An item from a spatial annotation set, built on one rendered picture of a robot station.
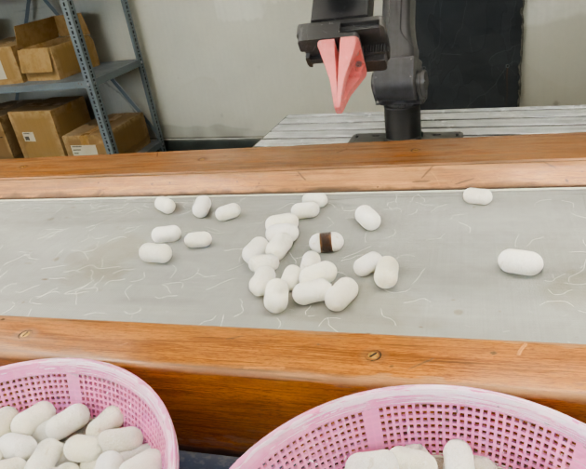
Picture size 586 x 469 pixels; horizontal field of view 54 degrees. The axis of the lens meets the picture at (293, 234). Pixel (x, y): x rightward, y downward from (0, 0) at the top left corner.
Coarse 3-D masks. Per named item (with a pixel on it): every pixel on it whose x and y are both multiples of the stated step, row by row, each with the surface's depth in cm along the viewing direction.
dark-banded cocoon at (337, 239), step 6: (318, 234) 59; (336, 234) 59; (312, 240) 59; (318, 240) 59; (336, 240) 59; (342, 240) 59; (312, 246) 59; (318, 246) 59; (336, 246) 59; (318, 252) 60
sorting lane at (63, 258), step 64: (384, 192) 71; (448, 192) 68; (512, 192) 66; (576, 192) 64; (0, 256) 70; (64, 256) 68; (128, 256) 66; (192, 256) 64; (320, 256) 60; (448, 256) 56; (576, 256) 53; (128, 320) 54; (192, 320) 53; (256, 320) 51; (320, 320) 50; (384, 320) 49; (448, 320) 48; (512, 320) 46; (576, 320) 45
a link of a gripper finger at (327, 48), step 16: (320, 48) 65; (336, 48) 66; (368, 48) 68; (384, 48) 68; (336, 64) 65; (368, 64) 69; (384, 64) 69; (336, 80) 65; (336, 96) 65; (336, 112) 66
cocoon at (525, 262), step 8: (512, 248) 52; (504, 256) 51; (512, 256) 51; (520, 256) 51; (528, 256) 50; (536, 256) 50; (504, 264) 51; (512, 264) 51; (520, 264) 51; (528, 264) 50; (536, 264) 50; (512, 272) 51; (520, 272) 51; (528, 272) 51; (536, 272) 50
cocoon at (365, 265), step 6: (372, 252) 55; (360, 258) 55; (366, 258) 55; (372, 258) 55; (378, 258) 55; (354, 264) 55; (360, 264) 54; (366, 264) 54; (372, 264) 54; (354, 270) 55; (360, 270) 54; (366, 270) 54; (372, 270) 55
